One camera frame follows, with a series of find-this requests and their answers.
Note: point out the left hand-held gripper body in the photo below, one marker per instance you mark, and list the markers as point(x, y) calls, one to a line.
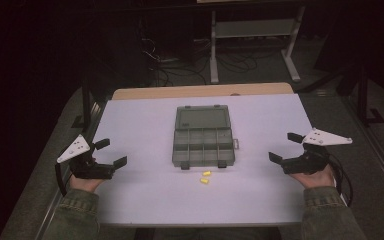
point(86, 170)

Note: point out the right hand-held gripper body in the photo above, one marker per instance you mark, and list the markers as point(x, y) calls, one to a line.
point(308, 164)

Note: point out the yellow foam earplug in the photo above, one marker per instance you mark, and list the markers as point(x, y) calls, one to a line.
point(207, 173)
point(204, 181)

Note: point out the grey plastic compartment box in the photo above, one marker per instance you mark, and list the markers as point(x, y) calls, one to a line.
point(202, 140)

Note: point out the person's left hand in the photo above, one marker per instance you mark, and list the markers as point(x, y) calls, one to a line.
point(85, 185)

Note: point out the person's right hand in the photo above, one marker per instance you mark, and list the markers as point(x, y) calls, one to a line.
point(318, 180)

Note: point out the black metal stand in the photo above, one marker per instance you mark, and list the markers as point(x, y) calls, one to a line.
point(363, 100)
point(86, 106)

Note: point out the white metal desk frame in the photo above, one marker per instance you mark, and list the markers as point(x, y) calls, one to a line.
point(253, 29)

